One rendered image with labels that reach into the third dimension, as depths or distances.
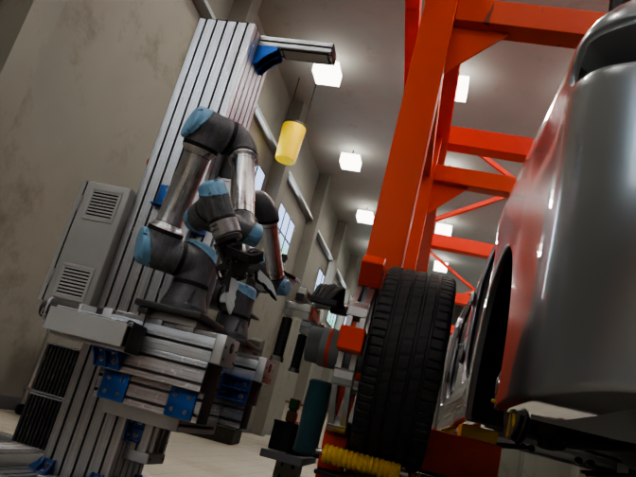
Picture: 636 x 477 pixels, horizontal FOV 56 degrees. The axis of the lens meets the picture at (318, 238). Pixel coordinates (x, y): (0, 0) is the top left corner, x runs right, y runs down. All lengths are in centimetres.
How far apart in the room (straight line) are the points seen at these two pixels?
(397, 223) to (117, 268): 119
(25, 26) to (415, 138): 357
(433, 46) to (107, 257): 182
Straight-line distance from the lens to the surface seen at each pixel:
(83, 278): 229
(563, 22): 329
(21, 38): 547
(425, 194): 483
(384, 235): 266
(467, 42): 323
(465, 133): 571
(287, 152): 1074
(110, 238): 230
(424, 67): 305
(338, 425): 202
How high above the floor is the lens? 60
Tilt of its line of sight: 16 degrees up
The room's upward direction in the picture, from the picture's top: 15 degrees clockwise
